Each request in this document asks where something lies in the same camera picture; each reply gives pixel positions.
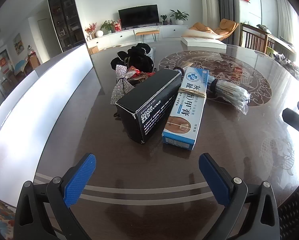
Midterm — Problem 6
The white curtain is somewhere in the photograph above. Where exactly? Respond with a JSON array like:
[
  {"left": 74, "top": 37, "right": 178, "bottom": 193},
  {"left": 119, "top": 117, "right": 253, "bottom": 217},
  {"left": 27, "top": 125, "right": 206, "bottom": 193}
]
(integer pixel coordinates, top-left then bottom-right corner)
[{"left": 199, "top": 0, "right": 220, "bottom": 30}]

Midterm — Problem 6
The bundle of cotton swabs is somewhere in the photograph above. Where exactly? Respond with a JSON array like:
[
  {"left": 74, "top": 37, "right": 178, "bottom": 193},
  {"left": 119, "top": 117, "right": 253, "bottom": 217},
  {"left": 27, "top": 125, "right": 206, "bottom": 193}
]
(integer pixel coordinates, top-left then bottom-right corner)
[{"left": 207, "top": 78, "right": 251, "bottom": 115}]

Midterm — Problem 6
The white door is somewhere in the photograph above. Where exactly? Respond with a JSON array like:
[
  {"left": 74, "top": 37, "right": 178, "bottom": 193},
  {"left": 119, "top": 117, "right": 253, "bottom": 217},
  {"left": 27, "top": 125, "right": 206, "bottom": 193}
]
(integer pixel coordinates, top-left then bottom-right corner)
[{"left": 37, "top": 19, "right": 53, "bottom": 61}]

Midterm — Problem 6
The red flower arrangement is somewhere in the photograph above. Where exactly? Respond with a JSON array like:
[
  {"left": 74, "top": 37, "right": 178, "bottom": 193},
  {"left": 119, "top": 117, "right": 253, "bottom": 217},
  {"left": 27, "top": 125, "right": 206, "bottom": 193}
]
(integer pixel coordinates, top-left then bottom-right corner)
[{"left": 85, "top": 23, "right": 98, "bottom": 40}]

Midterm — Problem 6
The white flat box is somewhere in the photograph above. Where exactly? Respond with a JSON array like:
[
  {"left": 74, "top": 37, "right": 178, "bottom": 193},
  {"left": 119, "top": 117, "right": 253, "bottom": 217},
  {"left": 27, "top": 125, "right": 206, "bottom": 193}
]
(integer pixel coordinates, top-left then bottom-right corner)
[{"left": 181, "top": 29, "right": 227, "bottom": 50}]

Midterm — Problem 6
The blue white ointment box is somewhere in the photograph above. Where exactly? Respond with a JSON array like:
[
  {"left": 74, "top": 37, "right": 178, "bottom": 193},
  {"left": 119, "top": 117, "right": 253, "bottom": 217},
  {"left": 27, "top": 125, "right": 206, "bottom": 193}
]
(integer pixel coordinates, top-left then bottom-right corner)
[{"left": 162, "top": 67, "right": 209, "bottom": 151}]

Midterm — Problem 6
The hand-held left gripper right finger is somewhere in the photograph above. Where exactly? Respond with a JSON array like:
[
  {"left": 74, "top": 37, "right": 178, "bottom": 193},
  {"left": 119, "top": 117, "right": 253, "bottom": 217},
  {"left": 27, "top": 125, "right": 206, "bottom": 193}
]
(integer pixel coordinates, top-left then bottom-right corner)
[{"left": 199, "top": 153, "right": 281, "bottom": 240}]

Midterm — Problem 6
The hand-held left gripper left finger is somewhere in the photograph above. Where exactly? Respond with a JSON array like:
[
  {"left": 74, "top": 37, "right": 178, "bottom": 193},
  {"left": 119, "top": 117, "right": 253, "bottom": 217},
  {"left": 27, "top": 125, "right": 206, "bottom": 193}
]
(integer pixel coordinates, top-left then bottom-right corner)
[{"left": 14, "top": 153, "right": 97, "bottom": 240}]

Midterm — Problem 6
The grey folded cloth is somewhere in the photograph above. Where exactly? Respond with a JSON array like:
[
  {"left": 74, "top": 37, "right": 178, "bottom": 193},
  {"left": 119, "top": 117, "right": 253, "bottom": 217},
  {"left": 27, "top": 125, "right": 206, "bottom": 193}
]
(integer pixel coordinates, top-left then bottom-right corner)
[{"left": 256, "top": 24, "right": 272, "bottom": 34}]

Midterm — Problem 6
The orange lounge chair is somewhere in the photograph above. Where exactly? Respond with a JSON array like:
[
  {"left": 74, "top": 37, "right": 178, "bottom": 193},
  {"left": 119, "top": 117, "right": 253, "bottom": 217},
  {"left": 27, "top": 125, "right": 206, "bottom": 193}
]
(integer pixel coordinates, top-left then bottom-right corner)
[{"left": 189, "top": 19, "right": 239, "bottom": 42}]

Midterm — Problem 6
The large potted plant white pot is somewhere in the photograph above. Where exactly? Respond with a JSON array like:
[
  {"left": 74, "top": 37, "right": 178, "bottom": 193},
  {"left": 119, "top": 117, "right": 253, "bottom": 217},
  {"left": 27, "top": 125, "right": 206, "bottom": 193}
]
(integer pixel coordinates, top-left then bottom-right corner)
[{"left": 169, "top": 9, "right": 190, "bottom": 26}]

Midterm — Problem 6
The grey curtain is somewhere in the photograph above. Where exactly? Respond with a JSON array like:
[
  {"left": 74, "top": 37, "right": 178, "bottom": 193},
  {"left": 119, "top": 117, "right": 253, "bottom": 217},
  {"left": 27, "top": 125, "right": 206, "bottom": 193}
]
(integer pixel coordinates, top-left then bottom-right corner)
[{"left": 216, "top": 0, "right": 240, "bottom": 28}]

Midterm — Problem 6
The wooden stool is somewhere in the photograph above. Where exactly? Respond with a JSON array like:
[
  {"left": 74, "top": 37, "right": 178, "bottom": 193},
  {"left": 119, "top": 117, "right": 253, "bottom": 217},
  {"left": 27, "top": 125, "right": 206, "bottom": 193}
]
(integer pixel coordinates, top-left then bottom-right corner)
[{"left": 135, "top": 29, "right": 160, "bottom": 43}]

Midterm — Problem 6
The tan rubber band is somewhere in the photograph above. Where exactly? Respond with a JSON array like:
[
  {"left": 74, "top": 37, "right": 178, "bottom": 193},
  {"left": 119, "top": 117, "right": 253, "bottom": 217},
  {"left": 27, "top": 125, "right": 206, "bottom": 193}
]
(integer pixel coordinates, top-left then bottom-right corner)
[{"left": 178, "top": 88, "right": 206, "bottom": 98}]

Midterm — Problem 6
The small wooden cabinet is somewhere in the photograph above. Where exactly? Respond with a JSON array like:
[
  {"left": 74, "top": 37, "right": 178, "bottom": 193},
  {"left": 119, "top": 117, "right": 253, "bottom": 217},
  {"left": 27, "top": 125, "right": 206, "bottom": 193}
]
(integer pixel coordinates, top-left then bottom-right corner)
[{"left": 28, "top": 55, "right": 41, "bottom": 71}]

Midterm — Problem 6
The dark glass display cabinet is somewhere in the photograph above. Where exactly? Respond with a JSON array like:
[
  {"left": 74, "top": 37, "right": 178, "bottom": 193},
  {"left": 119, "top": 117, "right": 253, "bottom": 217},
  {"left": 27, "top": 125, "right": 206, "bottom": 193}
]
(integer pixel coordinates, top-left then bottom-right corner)
[{"left": 47, "top": 0, "right": 87, "bottom": 53}]

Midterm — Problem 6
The framed wall painting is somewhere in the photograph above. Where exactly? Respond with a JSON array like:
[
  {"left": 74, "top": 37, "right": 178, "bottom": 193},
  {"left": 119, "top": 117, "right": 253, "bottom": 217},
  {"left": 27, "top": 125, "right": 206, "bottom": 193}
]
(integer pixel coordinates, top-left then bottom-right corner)
[{"left": 13, "top": 33, "right": 25, "bottom": 55}]

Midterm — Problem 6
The red hair accessory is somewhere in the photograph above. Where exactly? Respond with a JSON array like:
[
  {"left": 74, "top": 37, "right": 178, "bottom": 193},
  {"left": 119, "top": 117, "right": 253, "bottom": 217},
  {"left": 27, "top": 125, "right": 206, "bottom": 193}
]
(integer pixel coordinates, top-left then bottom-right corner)
[{"left": 128, "top": 66, "right": 156, "bottom": 80}]

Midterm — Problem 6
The bushy green potted plant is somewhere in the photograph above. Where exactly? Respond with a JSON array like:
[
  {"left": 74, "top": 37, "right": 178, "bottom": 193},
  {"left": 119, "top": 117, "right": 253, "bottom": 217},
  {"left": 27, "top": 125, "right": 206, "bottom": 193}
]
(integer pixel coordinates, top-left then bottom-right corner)
[{"left": 100, "top": 20, "right": 117, "bottom": 34}]

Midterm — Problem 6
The light blue cloth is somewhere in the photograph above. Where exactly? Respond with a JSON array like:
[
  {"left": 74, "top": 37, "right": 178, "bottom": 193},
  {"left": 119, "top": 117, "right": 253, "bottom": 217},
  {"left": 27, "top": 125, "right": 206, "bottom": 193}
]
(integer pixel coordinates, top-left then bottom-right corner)
[{"left": 14, "top": 61, "right": 27, "bottom": 73}]

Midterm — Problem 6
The silver rhinestone bow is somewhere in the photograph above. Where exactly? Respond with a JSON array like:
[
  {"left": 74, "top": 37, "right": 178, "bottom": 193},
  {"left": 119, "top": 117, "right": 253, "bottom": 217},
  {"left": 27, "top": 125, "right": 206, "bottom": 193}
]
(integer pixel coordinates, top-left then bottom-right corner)
[{"left": 110, "top": 64, "right": 135, "bottom": 105}]

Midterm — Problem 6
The floral rug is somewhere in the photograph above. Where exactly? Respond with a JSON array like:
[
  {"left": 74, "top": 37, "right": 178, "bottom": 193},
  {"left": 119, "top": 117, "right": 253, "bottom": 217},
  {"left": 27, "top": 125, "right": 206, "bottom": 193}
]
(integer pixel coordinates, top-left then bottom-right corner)
[{"left": 0, "top": 194, "right": 16, "bottom": 227}]

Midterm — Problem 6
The white television cabinet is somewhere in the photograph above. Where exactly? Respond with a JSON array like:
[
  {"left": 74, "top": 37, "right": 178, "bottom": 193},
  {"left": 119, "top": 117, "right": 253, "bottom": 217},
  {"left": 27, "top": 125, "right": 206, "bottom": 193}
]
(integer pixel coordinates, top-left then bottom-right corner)
[{"left": 86, "top": 24, "right": 188, "bottom": 49}]

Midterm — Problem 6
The wooden sideboard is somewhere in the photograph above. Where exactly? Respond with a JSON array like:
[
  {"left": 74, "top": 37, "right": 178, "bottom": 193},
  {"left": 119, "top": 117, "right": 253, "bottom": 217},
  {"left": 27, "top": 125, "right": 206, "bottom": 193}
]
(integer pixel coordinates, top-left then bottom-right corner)
[{"left": 264, "top": 32, "right": 298, "bottom": 60}]

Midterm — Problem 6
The black television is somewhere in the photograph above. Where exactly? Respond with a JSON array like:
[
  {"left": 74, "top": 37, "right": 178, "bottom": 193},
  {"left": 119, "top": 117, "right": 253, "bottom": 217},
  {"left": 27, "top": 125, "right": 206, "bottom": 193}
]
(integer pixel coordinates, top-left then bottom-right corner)
[{"left": 118, "top": 4, "right": 159, "bottom": 28}]

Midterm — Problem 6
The dark patterned seat cushion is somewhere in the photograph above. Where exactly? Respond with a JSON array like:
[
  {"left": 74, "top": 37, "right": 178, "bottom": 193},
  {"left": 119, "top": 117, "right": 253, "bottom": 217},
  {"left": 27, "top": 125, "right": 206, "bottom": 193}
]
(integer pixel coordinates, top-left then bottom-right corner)
[{"left": 277, "top": 185, "right": 299, "bottom": 233}]

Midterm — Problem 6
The black cardboard box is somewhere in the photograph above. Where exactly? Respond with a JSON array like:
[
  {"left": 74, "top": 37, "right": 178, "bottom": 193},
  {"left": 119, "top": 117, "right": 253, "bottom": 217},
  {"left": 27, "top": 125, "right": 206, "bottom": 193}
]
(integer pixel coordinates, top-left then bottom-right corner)
[{"left": 115, "top": 68, "right": 182, "bottom": 144}]

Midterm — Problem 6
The wooden chair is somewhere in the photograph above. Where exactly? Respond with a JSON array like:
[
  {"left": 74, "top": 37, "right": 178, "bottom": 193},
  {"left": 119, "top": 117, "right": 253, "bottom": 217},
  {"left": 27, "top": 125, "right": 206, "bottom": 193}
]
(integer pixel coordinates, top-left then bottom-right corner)
[{"left": 240, "top": 22, "right": 268, "bottom": 53}]

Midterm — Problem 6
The black velvet scrunchie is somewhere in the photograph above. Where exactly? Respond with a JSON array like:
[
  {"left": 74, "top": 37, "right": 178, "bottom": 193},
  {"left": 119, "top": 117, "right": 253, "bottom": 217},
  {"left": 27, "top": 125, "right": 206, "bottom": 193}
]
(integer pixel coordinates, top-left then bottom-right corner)
[
  {"left": 111, "top": 51, "right": 130, "bottom": 71},
  {"left": 128, "top": 43, "right": 155, "bottom": 73}
]

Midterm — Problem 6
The large white board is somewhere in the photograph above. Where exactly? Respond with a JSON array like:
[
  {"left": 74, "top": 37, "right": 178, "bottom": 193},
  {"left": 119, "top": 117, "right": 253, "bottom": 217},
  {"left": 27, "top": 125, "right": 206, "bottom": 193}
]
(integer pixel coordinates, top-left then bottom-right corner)
[{"left": 0, "top": 43, "right": 93, "bottom": 153}]

